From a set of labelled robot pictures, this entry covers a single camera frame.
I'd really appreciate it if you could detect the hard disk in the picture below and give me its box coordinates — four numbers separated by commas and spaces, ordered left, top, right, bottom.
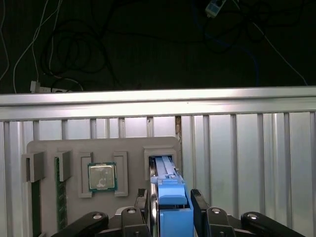
148, 155, 196, 237

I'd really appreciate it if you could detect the black coiled floor cable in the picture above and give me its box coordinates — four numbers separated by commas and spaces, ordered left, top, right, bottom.
40, 24, 121, 87

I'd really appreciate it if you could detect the grey parts rack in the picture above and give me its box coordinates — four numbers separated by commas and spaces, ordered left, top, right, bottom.
21, 136, 183, 237

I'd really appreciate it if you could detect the white power strip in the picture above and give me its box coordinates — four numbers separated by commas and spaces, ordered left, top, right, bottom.
29, 80, 75, 94

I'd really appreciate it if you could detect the small white adapter box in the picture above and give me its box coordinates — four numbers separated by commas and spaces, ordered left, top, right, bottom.
205, 0, 227, 18

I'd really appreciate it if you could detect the blue floor cable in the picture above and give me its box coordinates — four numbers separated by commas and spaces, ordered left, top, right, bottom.
192, 0, 260, 87

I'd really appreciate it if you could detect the silver CPU chip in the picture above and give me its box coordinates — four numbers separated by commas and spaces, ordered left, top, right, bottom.
87, 161, 117, 192

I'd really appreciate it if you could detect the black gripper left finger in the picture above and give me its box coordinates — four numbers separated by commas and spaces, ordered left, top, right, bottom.
50, 189, 151, 237

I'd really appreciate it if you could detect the white floor cable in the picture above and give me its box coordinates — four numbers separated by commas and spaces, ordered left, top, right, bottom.
0, 0, 64, 94

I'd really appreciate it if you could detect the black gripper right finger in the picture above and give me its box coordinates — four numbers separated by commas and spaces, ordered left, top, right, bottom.
190, 189, 301, 237

